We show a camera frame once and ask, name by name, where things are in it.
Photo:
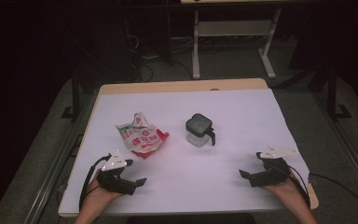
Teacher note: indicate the glass jar with black lid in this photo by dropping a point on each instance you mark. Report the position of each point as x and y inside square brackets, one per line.
[199, 124]

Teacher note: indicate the aluminium floor rail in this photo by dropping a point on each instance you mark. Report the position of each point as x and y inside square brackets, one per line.
[354, 161]
[48, 186]

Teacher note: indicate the white metal desk frame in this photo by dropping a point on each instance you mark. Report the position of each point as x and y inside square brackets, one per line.
[230, 28]

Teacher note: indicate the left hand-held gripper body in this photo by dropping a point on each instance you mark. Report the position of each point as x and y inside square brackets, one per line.
[115, 180]

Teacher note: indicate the black metal stand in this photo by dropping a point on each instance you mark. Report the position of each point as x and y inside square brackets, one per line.
[75, 93]
[332, 93]

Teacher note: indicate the person's dark clothing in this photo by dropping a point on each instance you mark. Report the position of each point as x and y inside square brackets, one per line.
[192, 220]

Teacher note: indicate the red and white plastic bag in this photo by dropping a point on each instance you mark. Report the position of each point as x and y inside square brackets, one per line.
[143, 140]

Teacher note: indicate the person's left hand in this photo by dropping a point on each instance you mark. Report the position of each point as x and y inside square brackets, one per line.
[98, 196]

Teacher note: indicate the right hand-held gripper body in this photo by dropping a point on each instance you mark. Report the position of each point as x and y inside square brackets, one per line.
[272, 172]

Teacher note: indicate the person's right hand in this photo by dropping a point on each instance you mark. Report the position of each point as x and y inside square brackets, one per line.
[289, 191]

